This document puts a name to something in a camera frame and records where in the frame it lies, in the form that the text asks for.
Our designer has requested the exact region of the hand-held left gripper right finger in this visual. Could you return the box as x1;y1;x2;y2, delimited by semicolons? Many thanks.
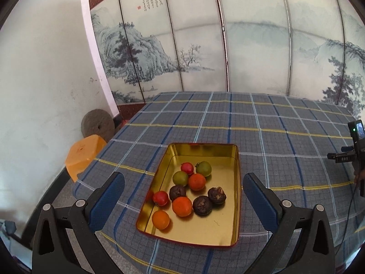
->
243;173;335;274

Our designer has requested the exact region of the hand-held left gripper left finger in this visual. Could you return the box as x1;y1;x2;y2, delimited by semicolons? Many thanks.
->
31;172;125;274

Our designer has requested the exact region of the gold metal tin tray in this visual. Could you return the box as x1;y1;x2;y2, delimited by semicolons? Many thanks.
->
135;143;241;247

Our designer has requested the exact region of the orange tangerine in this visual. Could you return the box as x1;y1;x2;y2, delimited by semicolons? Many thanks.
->
152;210;171;230
172;196;193;217
188;174;206;191

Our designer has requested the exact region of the green apple with stem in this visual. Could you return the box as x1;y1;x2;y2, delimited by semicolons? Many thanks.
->
195;161;212;177

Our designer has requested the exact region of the orange plastic stool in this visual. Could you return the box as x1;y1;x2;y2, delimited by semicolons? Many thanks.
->
65;135;107;182

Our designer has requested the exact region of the blue plaid tablecloth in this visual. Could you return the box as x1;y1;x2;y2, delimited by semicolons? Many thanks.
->
71;91;365;274

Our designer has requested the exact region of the round grey millstone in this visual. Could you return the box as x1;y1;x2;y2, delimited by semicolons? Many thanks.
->
81;109;115;143

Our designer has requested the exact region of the blue object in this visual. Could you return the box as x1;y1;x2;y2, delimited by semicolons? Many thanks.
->
0;220;18;235

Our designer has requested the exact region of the painted landscape folding screen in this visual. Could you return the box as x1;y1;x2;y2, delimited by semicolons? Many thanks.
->
88;0;365;121

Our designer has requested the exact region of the black cable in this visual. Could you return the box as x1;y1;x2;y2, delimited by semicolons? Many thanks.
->
334;181;360;259

